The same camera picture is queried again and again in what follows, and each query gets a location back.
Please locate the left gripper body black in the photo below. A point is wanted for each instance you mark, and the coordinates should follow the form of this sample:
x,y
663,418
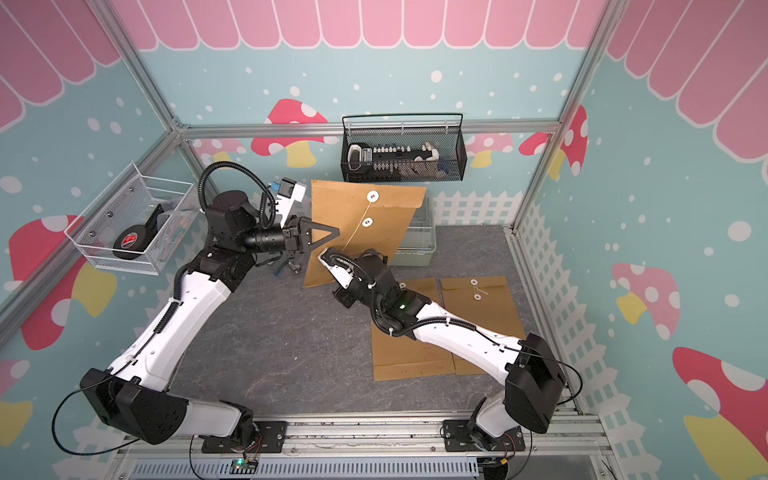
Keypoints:
x,y
290,236

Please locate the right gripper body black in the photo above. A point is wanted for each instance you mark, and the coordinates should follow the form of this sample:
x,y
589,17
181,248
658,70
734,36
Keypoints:
x,y
354,292

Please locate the brown file bag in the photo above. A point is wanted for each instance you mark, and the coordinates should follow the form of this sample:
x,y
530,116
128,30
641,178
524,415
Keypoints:
x,y
485,301
403,358
367,215

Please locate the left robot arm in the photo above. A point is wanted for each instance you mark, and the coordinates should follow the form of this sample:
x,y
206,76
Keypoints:
x,y
246,219

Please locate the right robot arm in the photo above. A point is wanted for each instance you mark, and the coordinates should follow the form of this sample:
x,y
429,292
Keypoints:
x,y
533,379

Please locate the clear plastic storage box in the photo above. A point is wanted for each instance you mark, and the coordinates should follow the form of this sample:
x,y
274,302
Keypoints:
x,y
419,243

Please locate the black power strip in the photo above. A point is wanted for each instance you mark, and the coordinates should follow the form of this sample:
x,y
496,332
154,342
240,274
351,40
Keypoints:
x,y
367,164

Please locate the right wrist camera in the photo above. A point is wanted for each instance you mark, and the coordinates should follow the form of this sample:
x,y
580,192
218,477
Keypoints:
x,y
339,266

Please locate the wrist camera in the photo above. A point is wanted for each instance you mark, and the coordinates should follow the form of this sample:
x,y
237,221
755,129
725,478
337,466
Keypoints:
x,y
339,266
287,192

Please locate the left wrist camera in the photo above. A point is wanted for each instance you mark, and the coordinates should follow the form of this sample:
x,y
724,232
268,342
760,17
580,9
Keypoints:
x,y
287,192

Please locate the black wire mesh basket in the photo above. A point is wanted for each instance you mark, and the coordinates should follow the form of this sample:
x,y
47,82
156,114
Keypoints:
x,y
440,131

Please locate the white wire mesh basket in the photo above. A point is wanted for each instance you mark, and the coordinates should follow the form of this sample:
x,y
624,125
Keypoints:
x,y
135,224

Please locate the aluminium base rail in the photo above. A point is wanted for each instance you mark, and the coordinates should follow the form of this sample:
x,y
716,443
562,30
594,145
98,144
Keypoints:
x,y
400,445

